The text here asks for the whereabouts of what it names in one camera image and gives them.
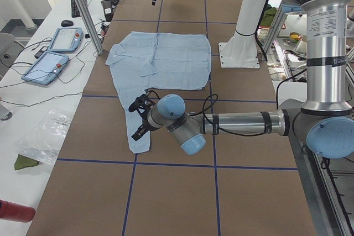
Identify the clear plastic bag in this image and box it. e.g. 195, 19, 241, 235
16, 108, 74, 165

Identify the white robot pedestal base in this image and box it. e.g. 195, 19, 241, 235
218, 0, 267, 69

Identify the black computer mouse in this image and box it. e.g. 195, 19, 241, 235
61, 19, 74, 27

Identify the aluminium frame post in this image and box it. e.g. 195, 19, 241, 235
75, 0, 103, 55

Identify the light blue striped shirt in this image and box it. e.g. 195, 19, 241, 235
106, 32, 212, 154

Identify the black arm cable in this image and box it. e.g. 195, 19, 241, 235
145, 88, 266, 137

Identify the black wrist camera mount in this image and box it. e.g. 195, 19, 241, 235
128, 94, 155, 115

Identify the upper blue teach pendant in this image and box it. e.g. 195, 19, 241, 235
48, 27, 83, 53

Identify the blue teach pendant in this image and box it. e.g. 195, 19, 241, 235
48, 27, 83, 53
21, 51, 69, 85

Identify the black keyboard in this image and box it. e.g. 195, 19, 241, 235
71, 0, 87, 18

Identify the green folded cloth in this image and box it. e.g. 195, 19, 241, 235
14, 154, 39, 171

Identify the lower blue teach pendant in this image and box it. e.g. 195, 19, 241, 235
21, 51, 69, 85

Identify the red cylinder bottle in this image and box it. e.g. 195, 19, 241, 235
1, 200, 35, 223

